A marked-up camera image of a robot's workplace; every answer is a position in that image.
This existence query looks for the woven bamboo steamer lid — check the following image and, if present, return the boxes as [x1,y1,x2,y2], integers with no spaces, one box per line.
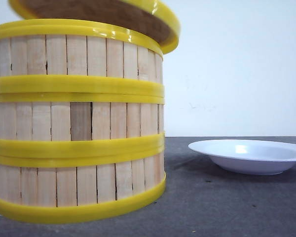
[9,0,181,54]

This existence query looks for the bamboo steamer drawer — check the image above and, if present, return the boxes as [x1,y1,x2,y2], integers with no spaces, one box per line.
[0,151,167,225]
[0,92,165,161]
[0,19,164,104]

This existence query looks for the white plate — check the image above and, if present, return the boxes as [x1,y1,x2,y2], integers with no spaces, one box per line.
[188,139,296,175]

